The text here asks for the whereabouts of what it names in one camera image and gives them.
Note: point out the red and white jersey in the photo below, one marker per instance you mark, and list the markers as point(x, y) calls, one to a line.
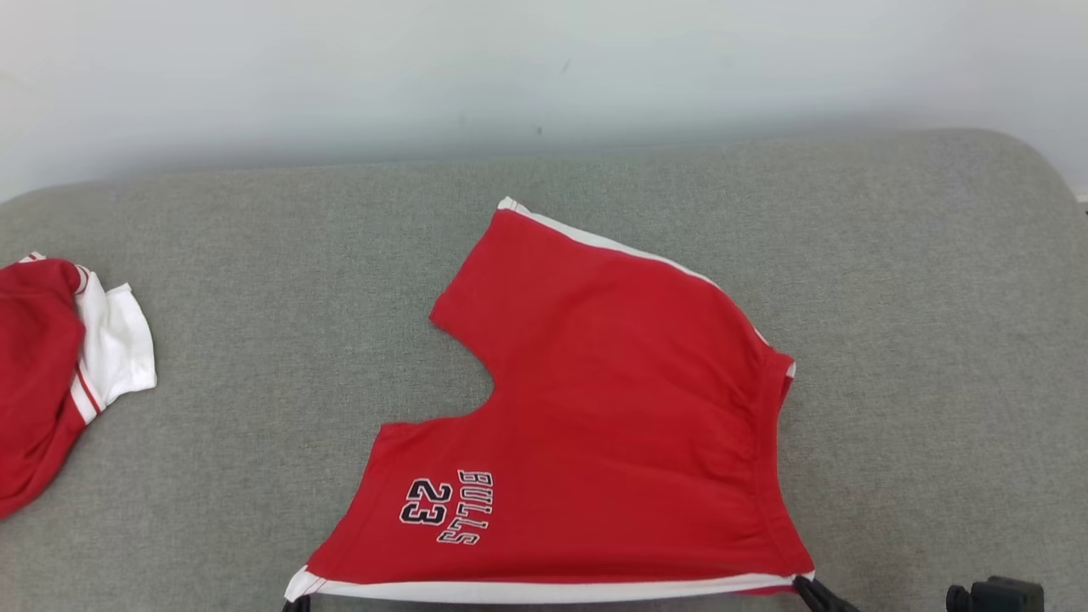
point(34, 382)

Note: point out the red Bulls 23 shorts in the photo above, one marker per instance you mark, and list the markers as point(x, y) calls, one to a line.
point(612, 408)

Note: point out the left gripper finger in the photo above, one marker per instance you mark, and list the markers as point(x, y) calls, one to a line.
point(296, 605)

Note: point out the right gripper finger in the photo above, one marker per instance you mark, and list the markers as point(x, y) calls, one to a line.
point(809, 597)
point(837, 602)

